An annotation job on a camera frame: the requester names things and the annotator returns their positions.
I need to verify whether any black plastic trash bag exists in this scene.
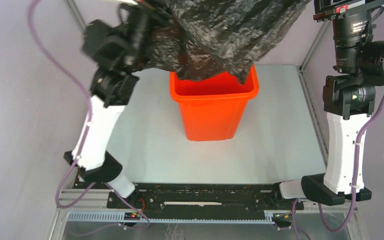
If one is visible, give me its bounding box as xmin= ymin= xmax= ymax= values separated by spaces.
xmin=137 ymin=0 xmax=308 ymax=84

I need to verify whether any orange plastic trash bin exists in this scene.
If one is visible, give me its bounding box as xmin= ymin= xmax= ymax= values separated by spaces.
xmin=169 ymin=66 xmax=260 ymax=142

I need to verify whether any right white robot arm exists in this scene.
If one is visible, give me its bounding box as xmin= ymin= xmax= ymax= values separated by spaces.
xmin=270 ymin=0 xmax=384 ymax=209

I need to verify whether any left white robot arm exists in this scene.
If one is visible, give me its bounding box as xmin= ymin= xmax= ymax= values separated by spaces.
xmin=64 ymin=2 xmax=154 ymax=208

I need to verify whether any small electronics board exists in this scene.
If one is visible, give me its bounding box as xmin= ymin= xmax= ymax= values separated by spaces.
xmin=123 ymin=212 xmax=142 ymax=221

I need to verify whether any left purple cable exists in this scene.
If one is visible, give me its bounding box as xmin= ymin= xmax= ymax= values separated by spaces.
xmin=27 ymin=0 xmax=151 ymax=237

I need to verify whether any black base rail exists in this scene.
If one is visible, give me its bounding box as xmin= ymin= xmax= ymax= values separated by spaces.
xmin=106 ymin=183 xmax=294 ymax=220

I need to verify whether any white cable duct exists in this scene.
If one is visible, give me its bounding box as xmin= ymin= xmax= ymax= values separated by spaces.
xmin=67 ymin=211 xmax=275 ymax=224

